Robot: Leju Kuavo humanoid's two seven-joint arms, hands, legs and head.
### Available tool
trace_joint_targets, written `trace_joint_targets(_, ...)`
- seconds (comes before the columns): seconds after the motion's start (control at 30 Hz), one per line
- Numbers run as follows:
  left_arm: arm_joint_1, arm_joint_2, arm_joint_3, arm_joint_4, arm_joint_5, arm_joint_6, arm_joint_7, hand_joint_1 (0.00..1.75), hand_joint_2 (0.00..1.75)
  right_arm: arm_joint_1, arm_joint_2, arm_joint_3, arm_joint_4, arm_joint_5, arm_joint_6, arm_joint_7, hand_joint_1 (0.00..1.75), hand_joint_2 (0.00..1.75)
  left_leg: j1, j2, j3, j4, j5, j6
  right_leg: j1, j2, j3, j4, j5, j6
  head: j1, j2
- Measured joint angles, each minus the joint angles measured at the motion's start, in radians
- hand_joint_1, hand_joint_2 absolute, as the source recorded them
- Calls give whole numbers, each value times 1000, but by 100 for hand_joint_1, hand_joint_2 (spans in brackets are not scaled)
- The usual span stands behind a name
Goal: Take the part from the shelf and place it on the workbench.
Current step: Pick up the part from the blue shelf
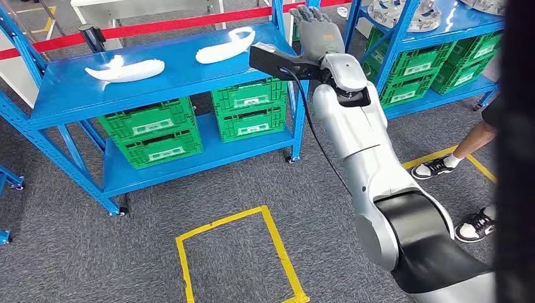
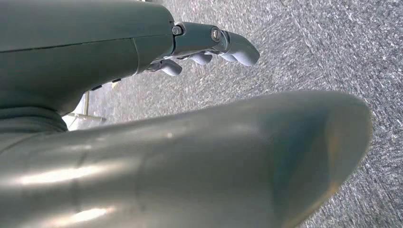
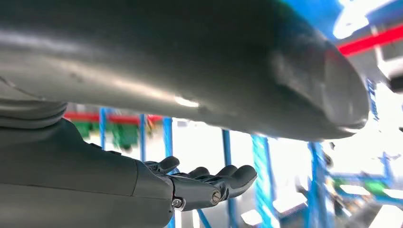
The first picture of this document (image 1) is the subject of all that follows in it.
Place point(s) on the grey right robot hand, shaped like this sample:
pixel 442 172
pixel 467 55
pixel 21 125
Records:
pixel 322 37

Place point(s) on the white plastic shell part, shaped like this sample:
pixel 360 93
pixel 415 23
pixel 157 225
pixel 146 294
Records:
pixel 221 51

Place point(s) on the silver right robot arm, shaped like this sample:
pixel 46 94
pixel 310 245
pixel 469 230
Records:
pixel 368 138

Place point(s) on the blue metal shelf rack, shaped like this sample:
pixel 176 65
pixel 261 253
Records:
pixel 167 71
pixel 11 179
pixel 459 21

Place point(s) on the white shell part with handwriting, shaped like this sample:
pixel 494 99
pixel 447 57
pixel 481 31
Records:
pixel 129 71

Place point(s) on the clear plastic wrapper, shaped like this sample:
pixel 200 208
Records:
pixel 342 11

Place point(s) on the silver wheel hubcap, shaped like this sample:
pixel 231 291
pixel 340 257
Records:
pixel 485 5
pixel 393 14

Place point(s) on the red barrier belt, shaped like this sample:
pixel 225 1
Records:
pixel 167 26

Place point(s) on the yellow floor tape square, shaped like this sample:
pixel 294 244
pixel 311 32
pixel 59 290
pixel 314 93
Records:
pixel 426 157
pixel 278 246

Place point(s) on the black and white sneaker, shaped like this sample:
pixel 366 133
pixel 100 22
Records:
pixel 476 226
pixel 432 168

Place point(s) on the person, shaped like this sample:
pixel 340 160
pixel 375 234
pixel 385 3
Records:
pixel 472 142

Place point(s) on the white table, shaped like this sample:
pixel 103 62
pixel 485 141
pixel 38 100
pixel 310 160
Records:
pixel 16 79
pixel 125 8

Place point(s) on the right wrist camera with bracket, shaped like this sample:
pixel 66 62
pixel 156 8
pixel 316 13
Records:
pixel 280 62

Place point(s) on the black barrier post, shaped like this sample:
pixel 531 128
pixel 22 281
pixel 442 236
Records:
pixel 92 36

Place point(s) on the steel leg table frame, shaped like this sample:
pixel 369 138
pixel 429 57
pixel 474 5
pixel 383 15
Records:
pixel 52 16

